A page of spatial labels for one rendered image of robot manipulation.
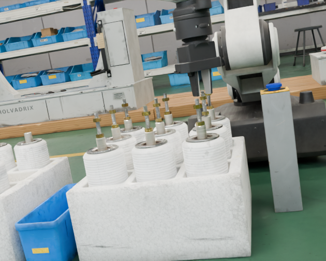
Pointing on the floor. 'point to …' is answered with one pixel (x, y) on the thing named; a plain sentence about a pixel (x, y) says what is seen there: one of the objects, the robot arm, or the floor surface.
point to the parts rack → (91, 41)
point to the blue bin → (48, 230)
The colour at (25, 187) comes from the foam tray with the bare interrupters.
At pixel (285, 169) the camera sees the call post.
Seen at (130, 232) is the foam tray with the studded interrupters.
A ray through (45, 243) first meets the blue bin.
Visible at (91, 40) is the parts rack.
